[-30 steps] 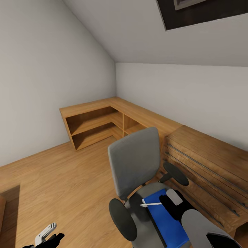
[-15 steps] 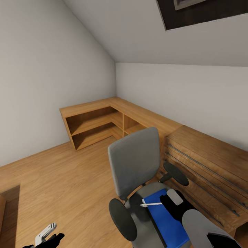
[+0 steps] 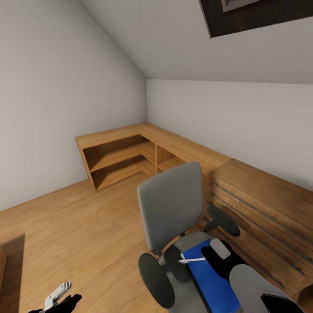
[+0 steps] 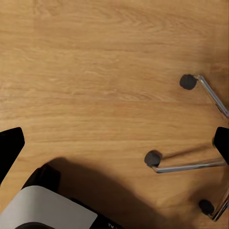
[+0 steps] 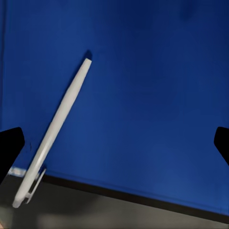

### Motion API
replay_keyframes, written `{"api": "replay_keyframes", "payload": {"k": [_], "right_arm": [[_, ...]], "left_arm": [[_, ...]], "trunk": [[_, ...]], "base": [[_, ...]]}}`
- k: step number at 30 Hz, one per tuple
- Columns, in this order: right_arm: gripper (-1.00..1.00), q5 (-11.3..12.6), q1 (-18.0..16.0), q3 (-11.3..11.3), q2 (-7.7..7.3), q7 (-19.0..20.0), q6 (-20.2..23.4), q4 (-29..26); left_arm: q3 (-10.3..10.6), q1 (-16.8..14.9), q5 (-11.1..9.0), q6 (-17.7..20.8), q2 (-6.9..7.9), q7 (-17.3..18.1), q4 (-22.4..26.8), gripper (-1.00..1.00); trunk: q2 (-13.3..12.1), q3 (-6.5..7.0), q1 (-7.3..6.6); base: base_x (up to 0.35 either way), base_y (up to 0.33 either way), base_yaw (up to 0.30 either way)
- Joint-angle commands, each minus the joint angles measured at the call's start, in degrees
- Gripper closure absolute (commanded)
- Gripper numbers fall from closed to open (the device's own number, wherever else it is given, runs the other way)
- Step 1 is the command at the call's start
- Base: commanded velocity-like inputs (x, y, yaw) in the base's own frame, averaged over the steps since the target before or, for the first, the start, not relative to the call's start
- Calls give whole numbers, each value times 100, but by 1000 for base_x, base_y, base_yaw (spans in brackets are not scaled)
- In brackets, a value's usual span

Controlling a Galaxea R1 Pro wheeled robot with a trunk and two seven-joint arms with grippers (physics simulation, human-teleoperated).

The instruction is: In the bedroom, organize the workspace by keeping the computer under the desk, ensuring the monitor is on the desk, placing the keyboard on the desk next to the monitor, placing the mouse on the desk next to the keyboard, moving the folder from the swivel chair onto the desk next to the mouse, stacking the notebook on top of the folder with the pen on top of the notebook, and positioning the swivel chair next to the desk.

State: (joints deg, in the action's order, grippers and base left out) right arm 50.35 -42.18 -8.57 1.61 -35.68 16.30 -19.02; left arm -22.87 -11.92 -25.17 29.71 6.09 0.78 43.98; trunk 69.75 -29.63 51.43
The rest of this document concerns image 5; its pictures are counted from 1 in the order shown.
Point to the pen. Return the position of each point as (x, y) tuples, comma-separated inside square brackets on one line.
[(53, 130)]

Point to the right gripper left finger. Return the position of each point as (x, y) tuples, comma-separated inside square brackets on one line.
[(11, 143)]

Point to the swivel chair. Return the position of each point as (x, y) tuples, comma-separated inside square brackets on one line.
[(57, 207)]

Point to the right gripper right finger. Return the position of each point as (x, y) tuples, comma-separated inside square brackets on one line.
[(221, 141)]

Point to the folder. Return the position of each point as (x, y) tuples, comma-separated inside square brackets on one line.
[(143, 125)]

